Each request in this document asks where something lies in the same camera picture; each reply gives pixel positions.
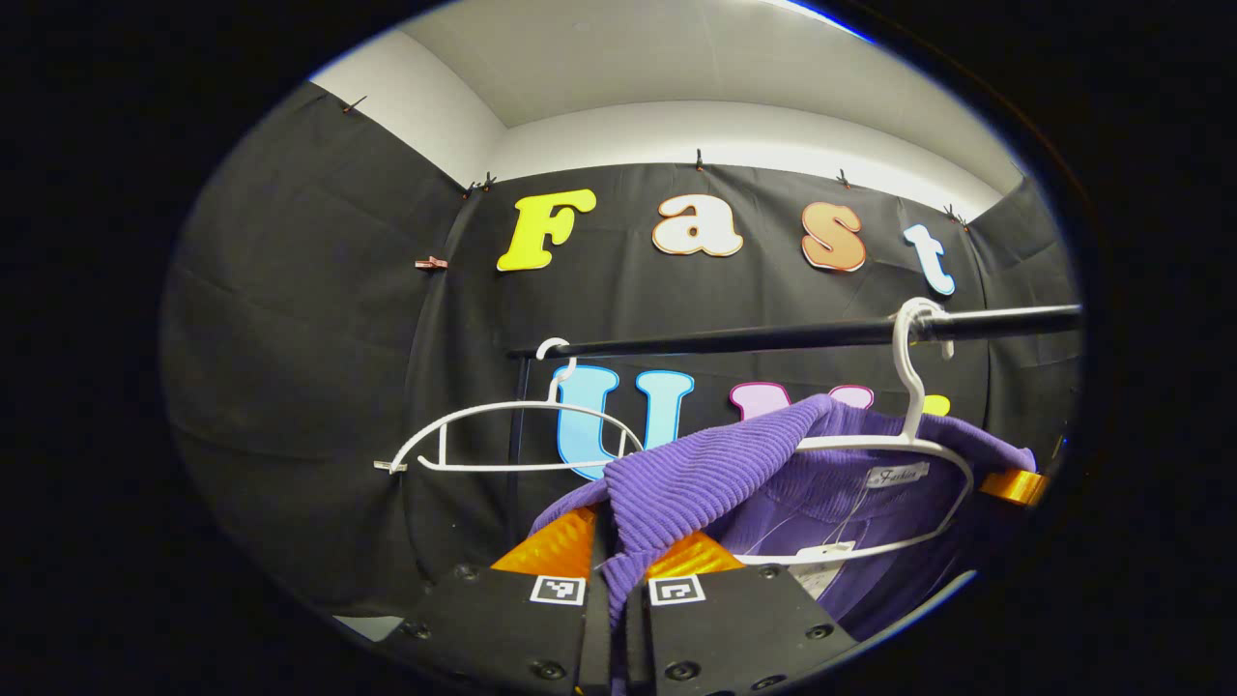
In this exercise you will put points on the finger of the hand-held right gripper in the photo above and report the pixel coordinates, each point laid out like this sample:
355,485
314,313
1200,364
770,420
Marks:
1015,486

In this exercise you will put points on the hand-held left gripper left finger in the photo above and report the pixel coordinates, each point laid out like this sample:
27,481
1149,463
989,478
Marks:
594,628

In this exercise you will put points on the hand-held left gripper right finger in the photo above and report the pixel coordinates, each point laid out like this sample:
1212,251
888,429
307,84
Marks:
734,628

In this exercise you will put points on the white plastic hanger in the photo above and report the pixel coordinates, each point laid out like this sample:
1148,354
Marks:
556,399
908,387

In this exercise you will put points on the purple knit jacket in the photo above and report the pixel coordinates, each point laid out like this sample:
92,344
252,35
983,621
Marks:
696,474

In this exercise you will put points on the black clothes rack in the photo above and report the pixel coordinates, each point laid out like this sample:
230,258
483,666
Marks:
773,337

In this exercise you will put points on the grey clip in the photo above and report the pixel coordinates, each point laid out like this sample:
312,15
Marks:
388,467

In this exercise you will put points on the black backdrop cloth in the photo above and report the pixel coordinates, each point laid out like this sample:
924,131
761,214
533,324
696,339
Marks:
290,387

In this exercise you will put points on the red clip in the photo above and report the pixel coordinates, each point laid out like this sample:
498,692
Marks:
431,263

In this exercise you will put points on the row of black clips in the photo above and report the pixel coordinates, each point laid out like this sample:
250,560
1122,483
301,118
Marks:
698,160

